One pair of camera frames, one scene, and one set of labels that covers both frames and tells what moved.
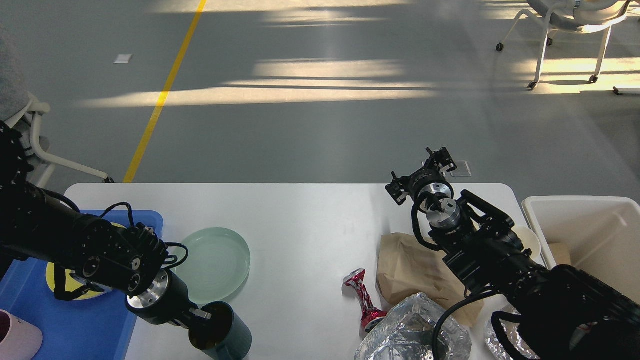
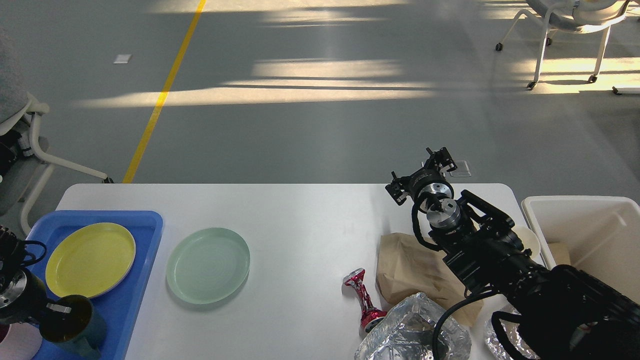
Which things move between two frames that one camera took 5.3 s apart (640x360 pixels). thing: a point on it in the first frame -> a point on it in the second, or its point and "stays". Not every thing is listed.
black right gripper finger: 440,159 stays
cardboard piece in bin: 561,253 stays
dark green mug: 222,337 -> 82,330
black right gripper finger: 395,190 stays
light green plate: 216,266 stays
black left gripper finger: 201,313 -> 59,308
